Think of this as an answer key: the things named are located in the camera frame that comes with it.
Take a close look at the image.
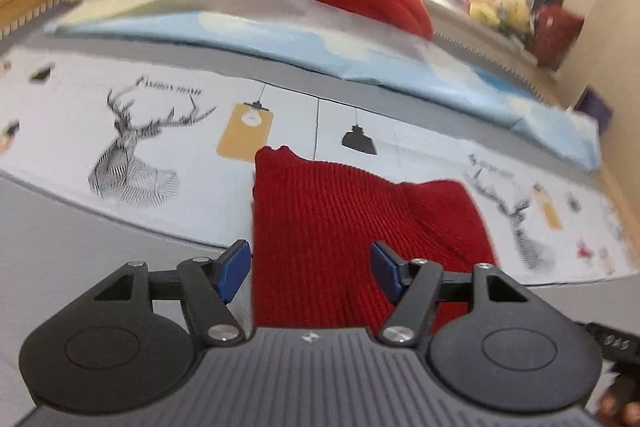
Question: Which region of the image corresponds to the purple box by wall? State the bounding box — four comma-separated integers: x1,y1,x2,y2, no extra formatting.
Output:
574,86,614,135

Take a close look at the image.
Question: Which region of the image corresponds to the person's right hand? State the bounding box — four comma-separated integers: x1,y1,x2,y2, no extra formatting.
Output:
596,386,640,427

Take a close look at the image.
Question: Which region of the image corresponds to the dark red knit sweater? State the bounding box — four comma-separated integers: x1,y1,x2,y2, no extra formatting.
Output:
252,146,495,332

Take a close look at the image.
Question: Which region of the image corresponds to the dark red bag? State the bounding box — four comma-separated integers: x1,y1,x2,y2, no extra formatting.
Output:
526,3,585,68

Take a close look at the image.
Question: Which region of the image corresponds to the light blue folded quilt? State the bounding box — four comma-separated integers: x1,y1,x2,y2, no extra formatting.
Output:
46,0,602,171

